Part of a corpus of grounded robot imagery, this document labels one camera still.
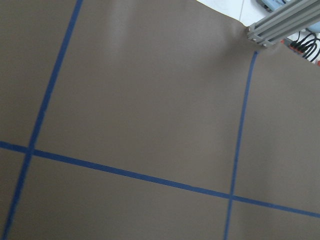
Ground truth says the orange black connector block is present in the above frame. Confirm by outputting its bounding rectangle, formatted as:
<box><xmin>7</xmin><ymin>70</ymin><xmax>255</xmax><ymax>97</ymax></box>
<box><xmin>288</xmin><ymin>32</ymin><xmax>320</xmax><ymax>63</ymax></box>

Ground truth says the aluminium extrusion post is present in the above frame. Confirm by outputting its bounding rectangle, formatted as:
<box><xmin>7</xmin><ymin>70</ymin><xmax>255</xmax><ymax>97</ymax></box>
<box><xmin>247</xmin><ymin>0</ymin><xmax>320</xmax><ymax>48</ymax></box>

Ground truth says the brown paper table mat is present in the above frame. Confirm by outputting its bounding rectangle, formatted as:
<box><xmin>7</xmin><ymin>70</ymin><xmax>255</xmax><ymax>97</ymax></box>
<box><xmin>0</xmin><ymin>0</ymin><xmax>320</xmax><ymax>240</ymax></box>

